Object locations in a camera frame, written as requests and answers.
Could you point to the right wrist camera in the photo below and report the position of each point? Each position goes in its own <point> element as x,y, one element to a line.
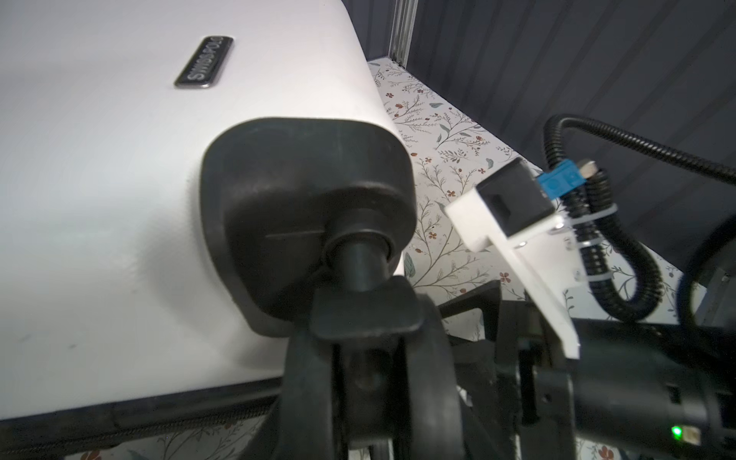
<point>509,211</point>

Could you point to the black carry-on suitcase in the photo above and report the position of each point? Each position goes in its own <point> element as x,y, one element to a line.
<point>204,211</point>

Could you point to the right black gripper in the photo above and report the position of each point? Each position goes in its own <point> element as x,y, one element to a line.
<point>518,402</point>

